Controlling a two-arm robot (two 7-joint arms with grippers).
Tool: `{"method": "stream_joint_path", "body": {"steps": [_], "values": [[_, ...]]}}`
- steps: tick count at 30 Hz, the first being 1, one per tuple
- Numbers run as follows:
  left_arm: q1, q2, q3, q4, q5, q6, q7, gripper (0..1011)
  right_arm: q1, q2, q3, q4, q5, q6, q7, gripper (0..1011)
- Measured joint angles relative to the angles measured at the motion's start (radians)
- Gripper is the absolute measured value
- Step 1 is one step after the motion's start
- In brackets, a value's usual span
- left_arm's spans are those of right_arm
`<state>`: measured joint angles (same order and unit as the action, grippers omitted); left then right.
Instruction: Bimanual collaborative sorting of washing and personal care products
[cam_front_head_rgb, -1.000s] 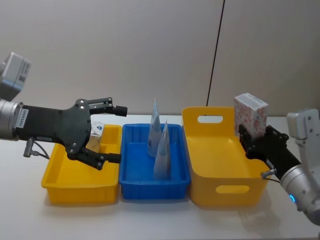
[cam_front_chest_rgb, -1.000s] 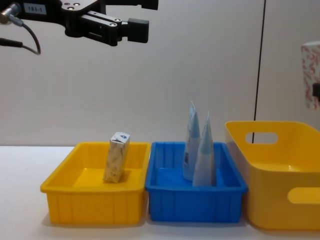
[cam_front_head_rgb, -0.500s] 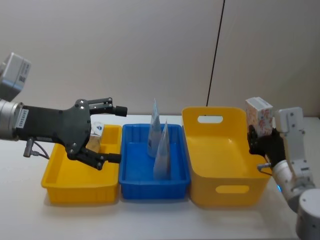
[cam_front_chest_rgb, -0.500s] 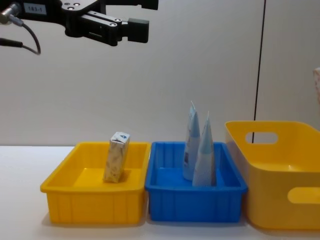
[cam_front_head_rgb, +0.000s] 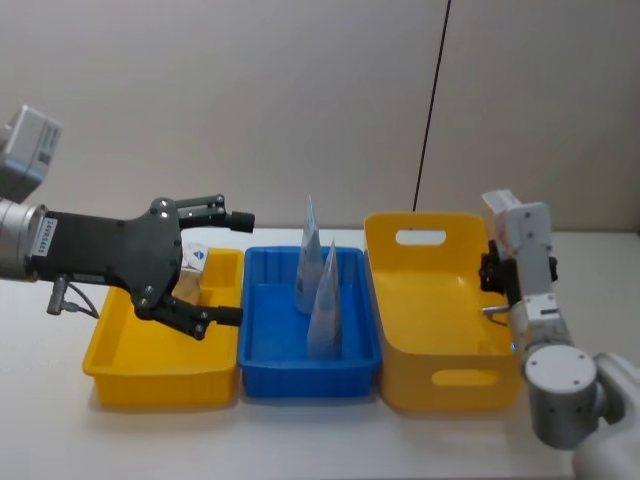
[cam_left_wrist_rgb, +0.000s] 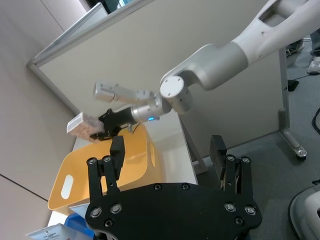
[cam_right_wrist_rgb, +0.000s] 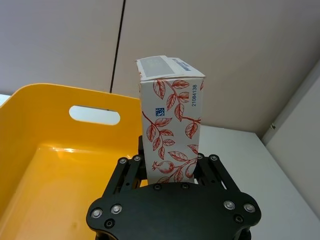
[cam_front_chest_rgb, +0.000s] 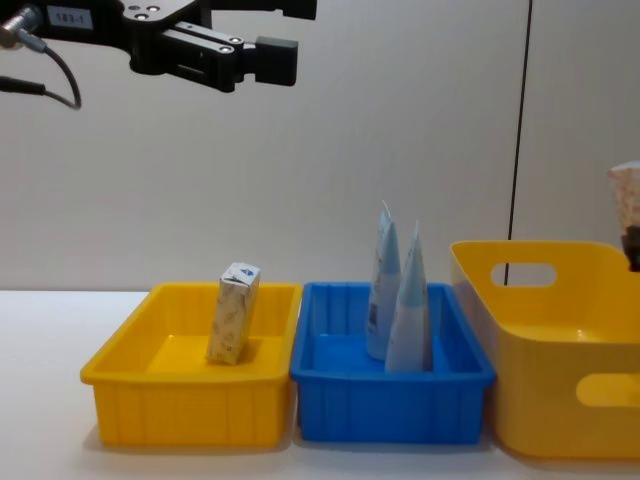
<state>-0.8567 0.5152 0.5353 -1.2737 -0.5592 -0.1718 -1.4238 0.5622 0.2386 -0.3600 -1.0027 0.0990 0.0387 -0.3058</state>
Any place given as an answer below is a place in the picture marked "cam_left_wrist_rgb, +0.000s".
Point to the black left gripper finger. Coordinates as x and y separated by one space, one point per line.
218 155

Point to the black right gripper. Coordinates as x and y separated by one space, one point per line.
123 116

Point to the yellow plastic basket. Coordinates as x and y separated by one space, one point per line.
136 160

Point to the blue plastic bin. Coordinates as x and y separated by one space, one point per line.
75 222

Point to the small black floor object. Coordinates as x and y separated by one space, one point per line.
293 85

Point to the person's shoe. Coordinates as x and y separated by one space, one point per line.
295 48
314 65

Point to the person's leg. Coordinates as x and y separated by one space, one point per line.
315 42

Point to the beige partition panel, grey frame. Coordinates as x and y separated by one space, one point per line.
140 50

